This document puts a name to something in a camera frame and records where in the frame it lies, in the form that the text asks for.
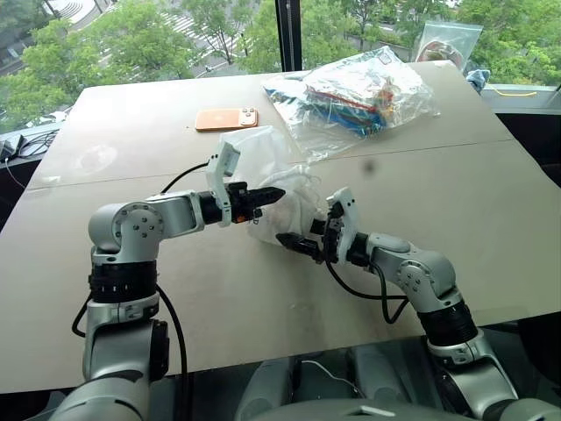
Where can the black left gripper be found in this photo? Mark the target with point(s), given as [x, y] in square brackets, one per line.
[241, 204]

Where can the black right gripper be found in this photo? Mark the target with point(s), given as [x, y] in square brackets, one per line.
[331, 237]

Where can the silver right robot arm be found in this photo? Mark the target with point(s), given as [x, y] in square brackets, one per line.
[421, 267]

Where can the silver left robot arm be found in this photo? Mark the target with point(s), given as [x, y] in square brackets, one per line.
[131, 223]

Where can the clear plastic bag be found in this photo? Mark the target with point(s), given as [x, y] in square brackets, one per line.
[315, 131]

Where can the clear zip bag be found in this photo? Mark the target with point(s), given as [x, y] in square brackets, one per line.
[447, 44]

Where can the orange smartphone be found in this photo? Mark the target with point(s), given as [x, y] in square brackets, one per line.
[226, 119]

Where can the colourful items stack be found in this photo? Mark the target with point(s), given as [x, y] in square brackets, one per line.
[350, 105]

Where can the blue cloth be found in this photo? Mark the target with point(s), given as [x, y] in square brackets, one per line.
[477, 79]

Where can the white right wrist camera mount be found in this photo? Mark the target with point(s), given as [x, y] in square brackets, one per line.
[347, 219]

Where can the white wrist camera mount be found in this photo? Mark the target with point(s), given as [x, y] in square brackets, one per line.
[228, 160]
[347, 219]

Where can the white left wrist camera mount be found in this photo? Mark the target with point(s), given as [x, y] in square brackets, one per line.
[228, 160]

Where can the black window frame post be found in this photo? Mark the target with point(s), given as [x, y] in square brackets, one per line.
[289, 35]

